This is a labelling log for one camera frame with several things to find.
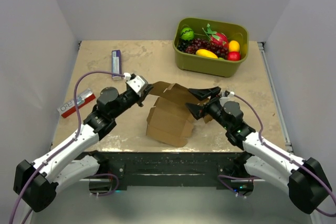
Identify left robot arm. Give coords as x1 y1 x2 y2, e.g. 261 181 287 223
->
13 84 153 212

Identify red white toothpaste box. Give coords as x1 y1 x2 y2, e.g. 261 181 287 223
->
57 88 96 118

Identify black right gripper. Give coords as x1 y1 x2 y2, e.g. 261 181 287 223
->
184 87 230 131

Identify brown cardboard paper box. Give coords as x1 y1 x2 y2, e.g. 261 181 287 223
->
146 81 209 147

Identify aluminium frame rail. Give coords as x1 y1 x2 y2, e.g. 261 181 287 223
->
257 42 294 154

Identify orange toy fruit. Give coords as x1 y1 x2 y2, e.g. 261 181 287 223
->
228 40 240 52

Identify green plastic bin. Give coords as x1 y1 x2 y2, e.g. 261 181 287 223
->
173 17 249 77

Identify dark red toy grapes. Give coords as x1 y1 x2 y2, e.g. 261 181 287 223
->
184 38 228 59

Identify green toy fruit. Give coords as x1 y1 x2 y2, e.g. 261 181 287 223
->
180 27 195 41

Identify purple toothpaste box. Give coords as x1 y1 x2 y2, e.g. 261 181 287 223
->
111 50 122 80

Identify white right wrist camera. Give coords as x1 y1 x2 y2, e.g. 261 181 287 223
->
220 90 235 102

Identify yellow toy mango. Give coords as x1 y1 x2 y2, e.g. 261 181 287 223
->
196 49 218 59

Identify pink toy dragon fruit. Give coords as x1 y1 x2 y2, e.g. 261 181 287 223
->
202 24 229 49

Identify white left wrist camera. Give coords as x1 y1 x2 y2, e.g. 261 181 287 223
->
123 72 148 97

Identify red toy apple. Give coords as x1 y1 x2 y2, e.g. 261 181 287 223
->
227 51 241 61

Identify dark blue toy grapes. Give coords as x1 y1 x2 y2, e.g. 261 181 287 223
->
176 40 191 52

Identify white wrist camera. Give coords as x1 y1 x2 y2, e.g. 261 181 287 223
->
220 90 235 102
123 72 148 97

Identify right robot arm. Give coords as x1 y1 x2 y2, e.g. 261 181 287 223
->
186 87 335 214

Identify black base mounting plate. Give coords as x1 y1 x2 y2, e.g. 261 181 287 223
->
70 150 266 191

